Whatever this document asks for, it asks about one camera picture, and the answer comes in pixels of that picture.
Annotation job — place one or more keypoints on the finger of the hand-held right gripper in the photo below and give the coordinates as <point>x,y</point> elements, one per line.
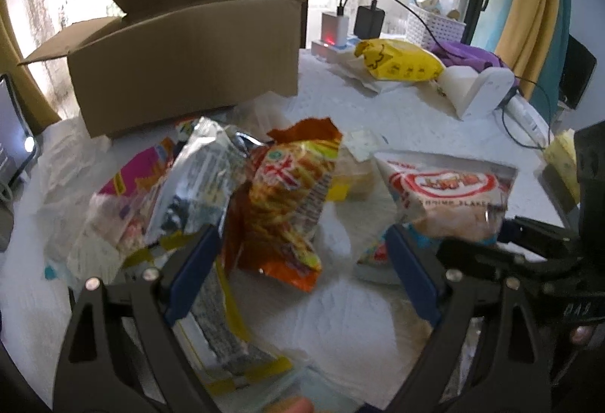
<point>505,231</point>
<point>477,254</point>

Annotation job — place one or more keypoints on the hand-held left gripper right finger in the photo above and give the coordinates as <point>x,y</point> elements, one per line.
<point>411,271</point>

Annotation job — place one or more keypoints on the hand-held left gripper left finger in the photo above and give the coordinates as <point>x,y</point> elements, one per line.
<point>198,261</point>

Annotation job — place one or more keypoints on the white red-label snack packet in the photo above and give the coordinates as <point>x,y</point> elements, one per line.
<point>439,186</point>

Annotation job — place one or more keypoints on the orange snack packet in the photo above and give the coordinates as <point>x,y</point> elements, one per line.
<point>283,205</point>

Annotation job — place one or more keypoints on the brown cardboard box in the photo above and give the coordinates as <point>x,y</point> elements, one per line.
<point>189,53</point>

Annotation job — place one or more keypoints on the person's right hand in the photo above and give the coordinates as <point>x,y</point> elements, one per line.
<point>579,336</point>

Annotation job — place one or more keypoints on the pale yellow cloth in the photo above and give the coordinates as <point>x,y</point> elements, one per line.
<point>562,157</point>

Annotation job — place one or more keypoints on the yellow and silver snack packet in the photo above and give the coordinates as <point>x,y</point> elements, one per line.
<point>227,323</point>

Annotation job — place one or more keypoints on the silver foil snack packet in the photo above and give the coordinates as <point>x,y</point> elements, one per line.
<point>203,176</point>

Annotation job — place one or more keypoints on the white tube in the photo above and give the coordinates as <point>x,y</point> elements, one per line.
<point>529,117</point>

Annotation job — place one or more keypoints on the pink snack packet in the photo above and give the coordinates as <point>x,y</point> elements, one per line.
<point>137,172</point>

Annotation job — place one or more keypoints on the small yellow snack packet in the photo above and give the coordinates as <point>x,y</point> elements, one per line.
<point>352,179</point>

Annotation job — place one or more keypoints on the black flat device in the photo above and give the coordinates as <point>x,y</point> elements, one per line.
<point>579,72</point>

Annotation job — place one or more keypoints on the small clear sachet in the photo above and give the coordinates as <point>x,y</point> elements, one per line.
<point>364,141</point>

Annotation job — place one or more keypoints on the white plastic stand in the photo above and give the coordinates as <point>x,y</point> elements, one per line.
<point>487,91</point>

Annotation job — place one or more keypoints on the teal curtain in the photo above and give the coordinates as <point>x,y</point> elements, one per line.
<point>560,39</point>

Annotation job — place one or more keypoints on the purple cloth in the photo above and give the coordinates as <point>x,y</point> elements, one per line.
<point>465,53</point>

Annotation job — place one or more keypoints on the white tissue pack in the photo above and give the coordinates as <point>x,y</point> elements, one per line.
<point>364,79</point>

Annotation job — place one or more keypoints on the yellow plastic packet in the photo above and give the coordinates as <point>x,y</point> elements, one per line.
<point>401,61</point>

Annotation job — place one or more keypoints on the white perforated basket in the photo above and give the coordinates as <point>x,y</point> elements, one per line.
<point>444,27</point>

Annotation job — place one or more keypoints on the tablet computer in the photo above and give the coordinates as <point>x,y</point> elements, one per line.
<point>12,129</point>

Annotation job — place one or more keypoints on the white power strip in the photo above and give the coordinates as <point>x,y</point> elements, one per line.
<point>331,52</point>

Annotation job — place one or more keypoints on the black charger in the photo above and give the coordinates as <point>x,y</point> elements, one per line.
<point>369,20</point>

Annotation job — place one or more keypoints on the white charger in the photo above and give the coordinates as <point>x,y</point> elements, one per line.
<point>333,27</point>

